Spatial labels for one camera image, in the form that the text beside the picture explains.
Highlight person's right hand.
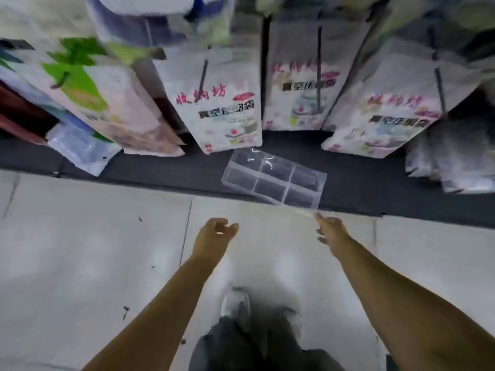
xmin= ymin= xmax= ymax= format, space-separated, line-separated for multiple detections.
xmin=313 ymin=213 xmax=353 ymax=256

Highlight person's left hand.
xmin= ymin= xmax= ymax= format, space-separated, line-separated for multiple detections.
xmin=192 ymin=217 xmax=240 ymax=264

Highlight stack of clear grey packets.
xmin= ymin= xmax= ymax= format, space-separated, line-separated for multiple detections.
xmin=405 ymin=111 xmax=495 ymax=195

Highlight person's left forearm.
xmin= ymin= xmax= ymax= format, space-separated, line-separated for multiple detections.
xmin=82 ymin=254 xmax=222 ymax=371

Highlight white printed vacuum bag packet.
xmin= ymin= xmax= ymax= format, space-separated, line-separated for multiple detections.
xmin=262 ymin=17 xmax=373 ymax=131
xmin=154 ymin=45 xmax=263 ymax=155
xmin=321 ymin=53 xmax=482 ymax=159

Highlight green leaf print packet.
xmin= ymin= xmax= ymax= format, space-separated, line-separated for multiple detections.
xmin=7 ymin=36 xmax=186 ymax=158

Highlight black trousers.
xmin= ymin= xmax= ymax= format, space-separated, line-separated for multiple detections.
xmin=188 ymin=315 xmax=345 ymax=371

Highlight blue white plastic packet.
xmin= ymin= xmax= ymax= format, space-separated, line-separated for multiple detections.
xmin=45 ymin=119 xmax=123 ymax=177

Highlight person's right grey shoe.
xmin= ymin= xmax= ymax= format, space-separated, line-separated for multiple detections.
xmin=281 ymin=307 xmax=305 ymax=344

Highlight dark red packet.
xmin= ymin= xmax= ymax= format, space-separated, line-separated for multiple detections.
xmin=0 ymin=80 xmax=59 ymax=146

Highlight blue white hanging packet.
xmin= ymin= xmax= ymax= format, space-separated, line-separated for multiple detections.
xmin=84 ymin=0 xmax=237 ymax=47

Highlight clear three-compartment plastic box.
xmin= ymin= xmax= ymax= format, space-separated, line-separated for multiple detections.
xmin=221 ymin=147 xmax=328 ymax=209

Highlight person's right forearm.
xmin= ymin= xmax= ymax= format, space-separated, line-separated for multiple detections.
xmin=335 ymin=236 xmax=495 ymax=371

